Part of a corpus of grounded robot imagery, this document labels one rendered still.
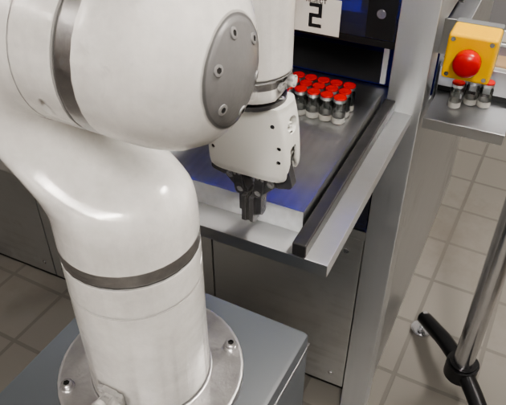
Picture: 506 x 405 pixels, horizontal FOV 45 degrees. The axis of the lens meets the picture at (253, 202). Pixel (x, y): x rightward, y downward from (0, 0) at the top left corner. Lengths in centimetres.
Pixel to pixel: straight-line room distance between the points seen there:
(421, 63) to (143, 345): 66
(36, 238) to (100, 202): 142
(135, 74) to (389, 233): 91
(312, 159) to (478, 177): 167
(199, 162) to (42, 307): 116
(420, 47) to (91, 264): 68
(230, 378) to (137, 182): 26
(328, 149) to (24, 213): 110
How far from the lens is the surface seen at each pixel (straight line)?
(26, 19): 40
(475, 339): 155
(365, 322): 140
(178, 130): 36
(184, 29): 34
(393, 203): 116
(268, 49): 61
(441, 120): 106
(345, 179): 84
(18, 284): 208
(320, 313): 143
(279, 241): 77
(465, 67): 96
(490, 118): 109
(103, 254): 47
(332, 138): 96
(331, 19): 103
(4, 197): 185
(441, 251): 214
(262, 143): 67
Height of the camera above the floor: 139
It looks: 38 degrees down
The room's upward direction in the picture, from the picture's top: straight up
